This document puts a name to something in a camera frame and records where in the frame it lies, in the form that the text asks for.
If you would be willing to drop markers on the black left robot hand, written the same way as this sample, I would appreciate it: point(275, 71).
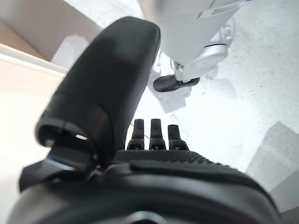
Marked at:
point(105, 81)

